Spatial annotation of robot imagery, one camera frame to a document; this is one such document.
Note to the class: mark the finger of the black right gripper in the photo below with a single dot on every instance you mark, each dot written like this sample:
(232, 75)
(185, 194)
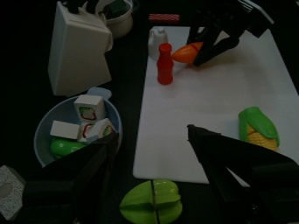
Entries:
(193, 34)
(216, 48)

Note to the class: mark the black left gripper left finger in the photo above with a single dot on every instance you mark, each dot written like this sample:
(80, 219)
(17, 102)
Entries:
(73, 178)

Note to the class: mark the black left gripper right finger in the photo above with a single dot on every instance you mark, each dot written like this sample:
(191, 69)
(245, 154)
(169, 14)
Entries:
(240, 169)

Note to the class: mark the orange toy carrot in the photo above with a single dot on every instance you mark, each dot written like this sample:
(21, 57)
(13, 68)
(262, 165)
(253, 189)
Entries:
(187, 53)

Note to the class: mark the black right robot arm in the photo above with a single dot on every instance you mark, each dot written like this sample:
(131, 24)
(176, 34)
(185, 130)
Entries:
(259, 20)

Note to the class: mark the dark green toy in pot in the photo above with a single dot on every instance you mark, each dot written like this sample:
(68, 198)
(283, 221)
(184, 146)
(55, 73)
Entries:
(116, 8)

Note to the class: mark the red striped block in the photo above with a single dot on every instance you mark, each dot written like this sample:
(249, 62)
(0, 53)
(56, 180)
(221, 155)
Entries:
(164, 18)

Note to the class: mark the white toy bottle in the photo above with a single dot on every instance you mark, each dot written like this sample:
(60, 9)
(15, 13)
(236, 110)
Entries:
(156, 39)

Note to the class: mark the green toy vegetable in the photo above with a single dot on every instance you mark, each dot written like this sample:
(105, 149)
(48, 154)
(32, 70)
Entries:
(64, 146)

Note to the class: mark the red toy bottle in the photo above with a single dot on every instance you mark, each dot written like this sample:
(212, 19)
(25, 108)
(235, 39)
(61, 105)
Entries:
(164, 65)

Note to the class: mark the toy corn with green husk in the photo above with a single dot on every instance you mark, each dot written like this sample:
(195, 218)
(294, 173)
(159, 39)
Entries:
(260, 128)

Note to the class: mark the white toy sushi block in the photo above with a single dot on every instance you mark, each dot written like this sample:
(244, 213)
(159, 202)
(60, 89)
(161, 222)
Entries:
(65, 129)
(99, 129)
(89, 108)

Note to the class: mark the grey speckled hexagonal block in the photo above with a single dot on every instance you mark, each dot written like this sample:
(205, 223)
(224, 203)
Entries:
(11, 192)

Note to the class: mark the white cutting board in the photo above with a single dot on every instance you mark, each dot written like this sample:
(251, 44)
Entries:
(217, 99)

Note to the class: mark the white cup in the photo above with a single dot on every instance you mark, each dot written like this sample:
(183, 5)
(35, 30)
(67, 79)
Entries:
(120, 24)

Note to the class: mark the green toy bell pepper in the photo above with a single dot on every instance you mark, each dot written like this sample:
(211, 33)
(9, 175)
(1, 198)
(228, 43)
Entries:
(151, 204)

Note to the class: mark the light blue bowl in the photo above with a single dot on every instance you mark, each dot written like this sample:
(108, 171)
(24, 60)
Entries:
(61, 113)

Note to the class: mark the white toy knife block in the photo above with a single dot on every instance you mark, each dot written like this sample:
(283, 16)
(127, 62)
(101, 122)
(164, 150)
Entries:
(79, 55)

